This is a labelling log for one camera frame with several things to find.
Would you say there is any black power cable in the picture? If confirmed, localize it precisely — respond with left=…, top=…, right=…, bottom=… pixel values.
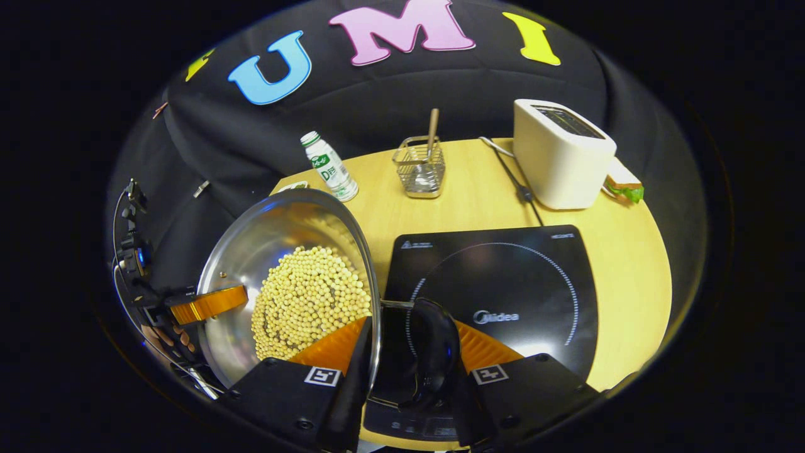
left=492, top=146, right=545, bottom=227

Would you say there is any white power cable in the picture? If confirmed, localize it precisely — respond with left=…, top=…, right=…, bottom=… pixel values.
left=479, top=137, right=515, bottom=158

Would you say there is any black induction cooktop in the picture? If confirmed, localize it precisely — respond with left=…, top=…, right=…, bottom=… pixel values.
left=364, top=225, right=598, bottom=441

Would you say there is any white plastic bottle green label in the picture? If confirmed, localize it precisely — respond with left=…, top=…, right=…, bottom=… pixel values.
left=300, top=131, right=360, bottom=203

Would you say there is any stainless steel pot black handle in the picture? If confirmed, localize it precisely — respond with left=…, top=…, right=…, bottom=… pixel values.
left=196, top=187, right=463, bottom=410

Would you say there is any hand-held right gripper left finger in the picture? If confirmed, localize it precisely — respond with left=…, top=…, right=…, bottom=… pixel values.
left=228, top=316, right=376, bottom=453

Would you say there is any pile of soybeans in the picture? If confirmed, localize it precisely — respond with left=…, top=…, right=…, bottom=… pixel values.
left=250, top=245, right=373, bottom=362

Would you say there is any black backdrop cloth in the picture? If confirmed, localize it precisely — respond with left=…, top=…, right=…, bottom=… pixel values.
left=107, top=0, right=708, bottom=353

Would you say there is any metal wire basket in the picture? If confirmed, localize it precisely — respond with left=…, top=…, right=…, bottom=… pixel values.
left=392, top=136, right=446, bottom=199

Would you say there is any white toaster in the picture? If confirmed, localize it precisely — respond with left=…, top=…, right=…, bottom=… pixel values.
left=513, top=99, right=618, bottom=210

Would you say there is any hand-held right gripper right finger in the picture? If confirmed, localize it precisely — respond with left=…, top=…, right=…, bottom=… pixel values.
left=448, top=320, right=603, bottom=451

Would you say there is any wooden stick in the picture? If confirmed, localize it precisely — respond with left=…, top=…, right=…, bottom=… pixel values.
left=426, top=108, right=440, bottom=161

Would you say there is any toy sandwich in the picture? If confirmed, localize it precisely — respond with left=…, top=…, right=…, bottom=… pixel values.
left=602, top=157, right=645, bottom=204

